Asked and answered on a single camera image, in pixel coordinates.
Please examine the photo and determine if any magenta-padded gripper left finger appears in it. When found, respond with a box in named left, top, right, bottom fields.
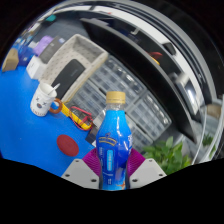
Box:
left=60, top=147, right=102, bottom=190

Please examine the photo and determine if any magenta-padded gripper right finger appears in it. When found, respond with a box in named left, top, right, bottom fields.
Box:
left=126, top=147, right=167, bottom=190

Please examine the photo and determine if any blue drink bottle gold cap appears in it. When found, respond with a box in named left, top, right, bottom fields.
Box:
left=95, top=91, right=134, bottom=191

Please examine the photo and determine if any green potted plant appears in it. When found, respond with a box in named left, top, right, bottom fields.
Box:
left=141, top=135, right=193, bottom=175

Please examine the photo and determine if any flat round red coaster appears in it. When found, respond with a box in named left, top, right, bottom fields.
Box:
left=56, top=133, right=80, bottom=158

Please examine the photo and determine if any grey small-parts drawer cabinet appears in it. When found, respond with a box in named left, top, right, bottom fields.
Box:
left=128, top=91, right=173, bottom=141
left=70, top=79, right=108, bottom=116
left=89, top=54, right=148, bottom=111
left=131, top=119, right=155, bottom=152

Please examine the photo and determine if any black box with white label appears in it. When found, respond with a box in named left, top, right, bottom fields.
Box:
left=85, top=128, right=99, bottom=147

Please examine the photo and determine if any white rack shelf unit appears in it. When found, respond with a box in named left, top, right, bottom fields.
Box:
left=191, top=96, right=224, bottom=164

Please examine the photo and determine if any spoon in mug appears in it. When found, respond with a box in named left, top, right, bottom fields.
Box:
left=47, top=83, right=62, bottom=98

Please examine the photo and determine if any black flat device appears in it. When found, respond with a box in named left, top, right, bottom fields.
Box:
left=50, top=58, right=86, bottom=100

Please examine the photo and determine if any small white box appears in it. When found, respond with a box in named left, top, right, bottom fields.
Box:
left=25, top=54, right=48, bottom=80

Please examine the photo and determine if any cream dotted storage basket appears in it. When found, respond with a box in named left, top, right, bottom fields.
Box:
left=39, top=33, right=110, bottom=104

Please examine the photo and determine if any dark grey box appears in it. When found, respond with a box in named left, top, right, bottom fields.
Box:
left=39, top=35, right=66, bottom=64

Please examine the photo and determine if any blue box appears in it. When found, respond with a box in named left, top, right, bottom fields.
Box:
left=18, top=44, right=34, bottom=66

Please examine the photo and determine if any brown cardboard box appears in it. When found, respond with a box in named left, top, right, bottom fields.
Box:
left=1, top=47, right=20, bottom=73

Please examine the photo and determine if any purple bag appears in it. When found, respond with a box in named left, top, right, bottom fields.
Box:
left=32, top=35, right=54, bottom=57

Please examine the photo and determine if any white mug brown handle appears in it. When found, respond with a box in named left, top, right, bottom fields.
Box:
left=29, top=82, right=63, bottom=117

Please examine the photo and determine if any black wall shelf unit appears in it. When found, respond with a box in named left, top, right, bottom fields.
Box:
left=79, top=6, right=218, bottom=144

